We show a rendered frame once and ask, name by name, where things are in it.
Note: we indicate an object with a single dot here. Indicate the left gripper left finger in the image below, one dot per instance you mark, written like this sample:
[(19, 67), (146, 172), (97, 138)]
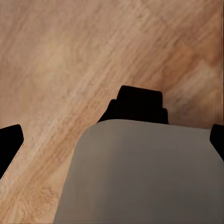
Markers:
[(11, 139)]

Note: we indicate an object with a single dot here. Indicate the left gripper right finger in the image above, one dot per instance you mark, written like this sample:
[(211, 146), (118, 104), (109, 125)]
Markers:
[(217, 139)]

